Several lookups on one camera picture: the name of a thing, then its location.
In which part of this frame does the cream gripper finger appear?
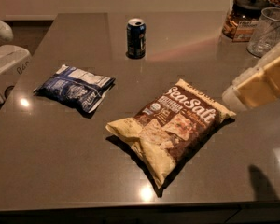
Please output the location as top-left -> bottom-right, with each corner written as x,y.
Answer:
222,42 -> 280,112

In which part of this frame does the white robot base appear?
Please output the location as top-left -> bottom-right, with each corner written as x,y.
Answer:
0,14 -> 33,105

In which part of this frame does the blue pepsi can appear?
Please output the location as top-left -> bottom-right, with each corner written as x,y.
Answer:
127,18 -> 147,59

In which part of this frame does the clear glass cup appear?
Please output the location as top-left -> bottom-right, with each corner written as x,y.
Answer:
246,7 -> 280,58

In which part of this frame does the glass jar black lid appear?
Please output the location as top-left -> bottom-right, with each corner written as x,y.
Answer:
222,0 -> 269,42

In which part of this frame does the sea salt chips bag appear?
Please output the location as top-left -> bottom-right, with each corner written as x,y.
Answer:
106,79 -> 235,187

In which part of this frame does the blue snack bag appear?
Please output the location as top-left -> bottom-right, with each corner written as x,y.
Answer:
34,64 -> 115,114

